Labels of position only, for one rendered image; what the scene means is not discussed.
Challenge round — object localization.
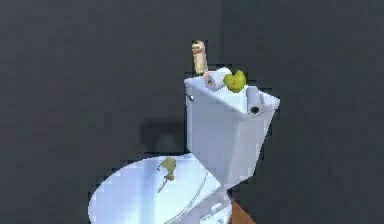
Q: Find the beige spray bottle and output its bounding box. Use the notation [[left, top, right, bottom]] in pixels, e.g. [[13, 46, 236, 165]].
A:
[[191, 39, 209, 75]]

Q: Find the green apple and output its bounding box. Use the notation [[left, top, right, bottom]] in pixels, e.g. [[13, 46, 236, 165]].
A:
[[223, 69, 248, 94]]

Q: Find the olive green leafy scrap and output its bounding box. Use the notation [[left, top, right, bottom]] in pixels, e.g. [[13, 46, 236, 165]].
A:
[[156, 156, 178, 194]]

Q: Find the white toilet paper roll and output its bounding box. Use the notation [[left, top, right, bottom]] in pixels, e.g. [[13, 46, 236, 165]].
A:
[[245, 85, 264, 117], [202, 66, 233, 93]]

